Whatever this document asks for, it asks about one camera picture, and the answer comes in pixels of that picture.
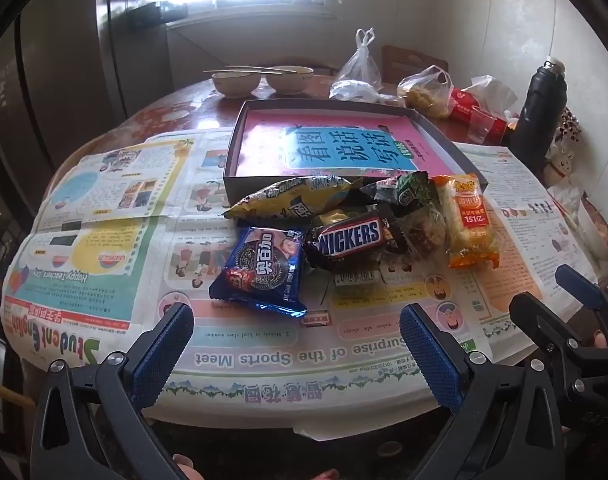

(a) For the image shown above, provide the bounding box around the white crumpled plastic bag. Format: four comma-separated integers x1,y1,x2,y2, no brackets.
329,80,387,105

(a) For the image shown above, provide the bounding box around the clear plastic cup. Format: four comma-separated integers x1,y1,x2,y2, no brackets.
466,109,494,145

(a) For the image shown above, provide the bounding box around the beige toy figurine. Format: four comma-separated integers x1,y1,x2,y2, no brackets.
544,107,582,186

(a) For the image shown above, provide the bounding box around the colourful newspaper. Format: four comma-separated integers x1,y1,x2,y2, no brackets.
1,130,549,406

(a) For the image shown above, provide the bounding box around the blue cookie packet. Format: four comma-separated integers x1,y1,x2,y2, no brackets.
209,226,309,318

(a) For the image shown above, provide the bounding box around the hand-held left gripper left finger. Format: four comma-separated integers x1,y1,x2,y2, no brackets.
29,302,195,480

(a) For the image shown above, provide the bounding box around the yellow cake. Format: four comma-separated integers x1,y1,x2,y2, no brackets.
314,207,357,228

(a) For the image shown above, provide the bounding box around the green and black snack packet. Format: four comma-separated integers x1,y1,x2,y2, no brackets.
360,171,437,211

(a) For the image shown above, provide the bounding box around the beige ceramic bowl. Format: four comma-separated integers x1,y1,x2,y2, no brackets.
263,66,315,96
211,71,262,98

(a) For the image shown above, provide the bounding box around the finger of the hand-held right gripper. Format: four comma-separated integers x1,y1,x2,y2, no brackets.
555,264,608,321
508,294,599,361

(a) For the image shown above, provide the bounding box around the orange rice cracker packet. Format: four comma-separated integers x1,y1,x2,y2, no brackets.
433,174,500,270

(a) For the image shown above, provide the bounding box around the dark steel refrigerator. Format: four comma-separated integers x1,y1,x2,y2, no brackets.
0,0,172,176

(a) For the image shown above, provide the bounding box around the brown chocolate bar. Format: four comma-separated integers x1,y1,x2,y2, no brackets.
304,212,409,273

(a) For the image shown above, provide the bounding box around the white bowl with food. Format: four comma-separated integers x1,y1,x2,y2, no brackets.
576,195,608,261

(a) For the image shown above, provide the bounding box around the tall clear plastic bag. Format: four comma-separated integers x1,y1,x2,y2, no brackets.
334,27,385,96

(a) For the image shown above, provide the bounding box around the text newspaper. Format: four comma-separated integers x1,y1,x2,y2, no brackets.
458,145,599,361

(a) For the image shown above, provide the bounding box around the yellow snack packet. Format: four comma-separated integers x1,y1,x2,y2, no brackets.
224,175,365,221

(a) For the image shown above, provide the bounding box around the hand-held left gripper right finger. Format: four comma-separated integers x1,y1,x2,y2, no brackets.
400,304,567,480

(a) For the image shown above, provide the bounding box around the plastic bag of fried food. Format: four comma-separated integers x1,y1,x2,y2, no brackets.
398,66,455,118

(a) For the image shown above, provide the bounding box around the black thermos bottle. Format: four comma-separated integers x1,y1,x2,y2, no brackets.
511,57,567,161

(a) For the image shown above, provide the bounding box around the grey cardboard box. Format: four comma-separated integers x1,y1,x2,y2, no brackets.
223,100,489,208

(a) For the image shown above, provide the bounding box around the clear snack packet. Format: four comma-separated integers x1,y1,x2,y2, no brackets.
384,205,447,261

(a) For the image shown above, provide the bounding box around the red tissue pack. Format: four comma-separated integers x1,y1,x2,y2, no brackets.
449,75,519,146

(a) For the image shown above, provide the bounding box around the wooden chair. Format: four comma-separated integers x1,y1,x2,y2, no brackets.
381,45,449,86

